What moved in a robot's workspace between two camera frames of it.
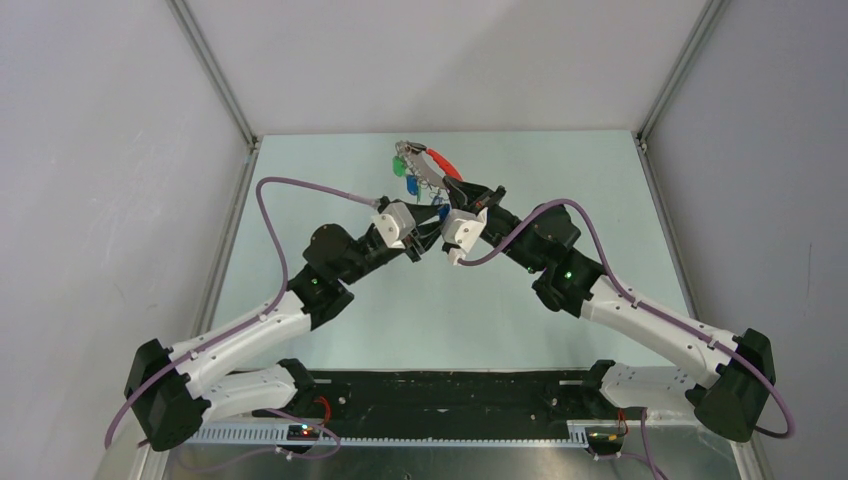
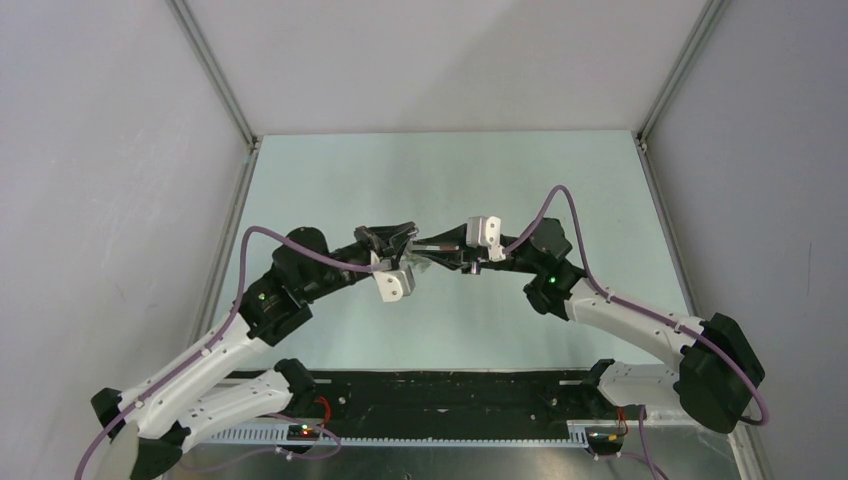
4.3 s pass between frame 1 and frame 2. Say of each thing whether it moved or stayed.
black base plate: stayed
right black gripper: moved
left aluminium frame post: stayed
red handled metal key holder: moved
